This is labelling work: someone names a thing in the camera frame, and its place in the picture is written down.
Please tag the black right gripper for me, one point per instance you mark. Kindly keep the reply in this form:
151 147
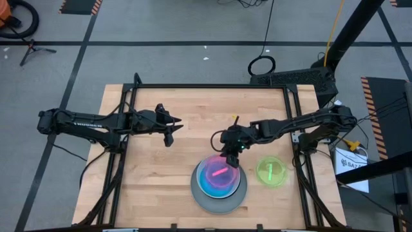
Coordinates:
236 140

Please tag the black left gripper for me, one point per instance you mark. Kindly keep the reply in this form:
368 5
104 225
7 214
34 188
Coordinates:
154 122

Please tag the light blue-grey plastic plate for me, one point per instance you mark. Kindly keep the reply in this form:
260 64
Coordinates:
198 180

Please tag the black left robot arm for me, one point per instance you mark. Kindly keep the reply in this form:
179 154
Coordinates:
83 124

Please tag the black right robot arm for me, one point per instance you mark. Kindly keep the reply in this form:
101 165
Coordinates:
296 124

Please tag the yellow gripper tag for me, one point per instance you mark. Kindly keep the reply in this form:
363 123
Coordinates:
234 116

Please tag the large grey plastic plate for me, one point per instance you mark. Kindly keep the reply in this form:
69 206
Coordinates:
219 207

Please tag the white printed paper sign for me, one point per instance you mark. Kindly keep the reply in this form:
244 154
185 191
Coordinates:
351 170

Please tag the white paper tag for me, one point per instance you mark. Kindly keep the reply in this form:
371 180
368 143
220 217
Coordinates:
338 102

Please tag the yellow clamp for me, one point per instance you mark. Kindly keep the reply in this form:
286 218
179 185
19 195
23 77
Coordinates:
353 145

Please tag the black horizontal beam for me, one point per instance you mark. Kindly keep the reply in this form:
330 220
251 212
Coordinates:
373 169

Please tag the hazard striped black mat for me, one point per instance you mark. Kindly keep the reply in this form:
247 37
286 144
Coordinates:
402 2
78 6

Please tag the black tripod stand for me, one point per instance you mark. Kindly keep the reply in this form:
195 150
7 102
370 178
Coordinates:
32 50

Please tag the hazard striped black platform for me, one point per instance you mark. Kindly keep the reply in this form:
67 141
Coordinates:
389 100

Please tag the black diagonal pole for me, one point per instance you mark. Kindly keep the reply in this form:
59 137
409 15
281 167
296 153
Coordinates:
351 32

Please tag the orange vacuum cleaner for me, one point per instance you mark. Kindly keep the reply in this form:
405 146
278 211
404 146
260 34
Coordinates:
4 13

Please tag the black aluminium table frame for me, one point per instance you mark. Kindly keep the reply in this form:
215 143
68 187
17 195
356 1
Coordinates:
209 86

